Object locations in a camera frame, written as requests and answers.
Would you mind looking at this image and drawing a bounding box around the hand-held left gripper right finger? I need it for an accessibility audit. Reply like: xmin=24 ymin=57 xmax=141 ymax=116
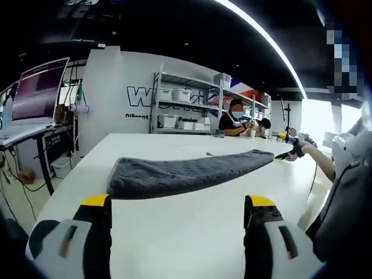
xmin=243 ymin=194 xmax=320 ymax=279

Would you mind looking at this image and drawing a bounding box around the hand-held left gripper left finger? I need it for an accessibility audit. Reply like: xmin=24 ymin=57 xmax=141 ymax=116
xmin=26 ymin=194 xmax=113 ymax=279

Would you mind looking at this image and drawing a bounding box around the grey towel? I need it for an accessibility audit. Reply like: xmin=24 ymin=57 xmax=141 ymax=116
xmin=106 ymin=149 xmax=276 ymax=201

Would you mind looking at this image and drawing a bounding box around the person's right hand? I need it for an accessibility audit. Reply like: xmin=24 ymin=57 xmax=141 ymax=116
xmin=283 ymin=138 xmax=300 ymax=162

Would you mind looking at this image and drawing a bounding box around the black wristband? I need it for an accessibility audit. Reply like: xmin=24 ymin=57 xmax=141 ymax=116
xmin=292 ymin=138 xmax=306 ymax=158

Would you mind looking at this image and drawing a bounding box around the black tripod stand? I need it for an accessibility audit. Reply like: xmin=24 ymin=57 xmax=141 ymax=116
xmin=279 ymin=98 xmax=294 ymax=144

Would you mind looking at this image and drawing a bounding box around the white plastic bin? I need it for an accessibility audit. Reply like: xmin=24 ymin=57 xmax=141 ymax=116
xmin=51 ymin=156 xmax=73 ymax=178

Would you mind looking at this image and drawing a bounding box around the white table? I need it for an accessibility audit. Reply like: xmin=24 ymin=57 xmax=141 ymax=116
xmin=28 ymin=133 xmax=335 ymax=279

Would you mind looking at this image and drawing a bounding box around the black cabinet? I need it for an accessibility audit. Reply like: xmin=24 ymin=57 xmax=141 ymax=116
xmin=42 ymin=126 xmax=79 ymax=178

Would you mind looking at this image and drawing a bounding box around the ceiling light strip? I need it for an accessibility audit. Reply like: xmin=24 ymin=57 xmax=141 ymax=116
xmin=214 ymin=0 xmax=309 ymax=96

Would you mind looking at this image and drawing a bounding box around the metal shelving rack with bins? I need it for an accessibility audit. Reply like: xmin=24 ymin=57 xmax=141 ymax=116
xmin=158 ymin=72 xmax=271 ymax=131

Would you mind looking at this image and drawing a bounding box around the white desk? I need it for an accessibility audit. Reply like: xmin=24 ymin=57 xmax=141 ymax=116
xmin=0 ymin=123 xmax=77 ymax=196

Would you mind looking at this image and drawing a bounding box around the cardboard box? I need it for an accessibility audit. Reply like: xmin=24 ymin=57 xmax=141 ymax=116
xmin=55 ymin=104 xmax=70 ymax=123

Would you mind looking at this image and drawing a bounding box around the pink roll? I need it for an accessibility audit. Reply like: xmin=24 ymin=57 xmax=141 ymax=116
xmin=69 ymin=103 xmax=91 ymax=115

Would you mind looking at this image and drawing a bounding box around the computer monitor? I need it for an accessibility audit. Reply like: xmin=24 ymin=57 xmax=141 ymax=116
xmin=11 ymin=57 xmax=70 ymax=121

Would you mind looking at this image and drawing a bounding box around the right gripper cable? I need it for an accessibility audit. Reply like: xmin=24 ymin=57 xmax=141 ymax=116
xmin=307 ymin=161 xmax=320 ymax=202

